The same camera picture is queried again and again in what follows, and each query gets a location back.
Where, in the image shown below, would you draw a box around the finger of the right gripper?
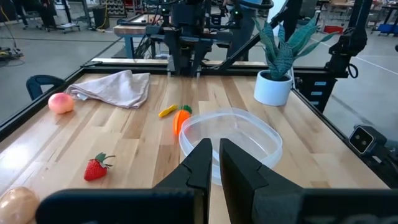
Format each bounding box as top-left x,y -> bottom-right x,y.
190,41 -> 213,77
164,30 -> 183,77

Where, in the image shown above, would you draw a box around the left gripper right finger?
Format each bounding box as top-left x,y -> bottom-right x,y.
219,138 -> 398,224

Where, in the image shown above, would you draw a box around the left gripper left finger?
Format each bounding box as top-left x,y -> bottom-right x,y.
35,138 -> 213,224

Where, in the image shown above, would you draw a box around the yellow toy banana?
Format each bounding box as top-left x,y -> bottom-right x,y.
158,104 -> 178,118

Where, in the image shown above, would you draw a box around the orange toy carrot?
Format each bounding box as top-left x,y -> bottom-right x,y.
172,105 -> 193,136

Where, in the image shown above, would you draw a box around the red toy strawberry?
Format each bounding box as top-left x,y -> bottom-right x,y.
83,152 -> 116,182

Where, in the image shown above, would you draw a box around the pink toy peach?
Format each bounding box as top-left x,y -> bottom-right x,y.
48,92 -> 75,114

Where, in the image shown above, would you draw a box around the tan toy potato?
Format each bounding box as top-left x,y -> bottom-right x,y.
0,186 -> 40,224

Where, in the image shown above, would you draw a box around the clear plastic tupperware container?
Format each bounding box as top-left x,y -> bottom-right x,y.
178,107 -> 284,186

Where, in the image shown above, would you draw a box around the wooden workbench blue legs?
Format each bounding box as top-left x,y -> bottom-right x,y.
112,14 -> 170,60

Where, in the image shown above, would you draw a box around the beige cloth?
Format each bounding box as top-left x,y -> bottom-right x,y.
65,70 -> 151,110

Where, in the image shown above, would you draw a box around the snake plant in white pot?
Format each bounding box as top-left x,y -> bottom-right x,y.
252,17 -> 339,107

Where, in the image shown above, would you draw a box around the black trash bin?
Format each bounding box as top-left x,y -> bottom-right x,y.
92,6 -> 110,29

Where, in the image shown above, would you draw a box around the red bin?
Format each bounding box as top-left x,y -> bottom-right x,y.
323,25 -> 345,34

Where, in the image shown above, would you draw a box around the blue bin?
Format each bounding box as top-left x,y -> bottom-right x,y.
377,23 -> 398,35

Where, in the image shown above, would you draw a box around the black stereo camera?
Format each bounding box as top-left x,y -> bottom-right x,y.
348,124 -> 388,156

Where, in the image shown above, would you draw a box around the black aluminium table frame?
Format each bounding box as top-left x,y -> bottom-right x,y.
0,0 -> 398,189

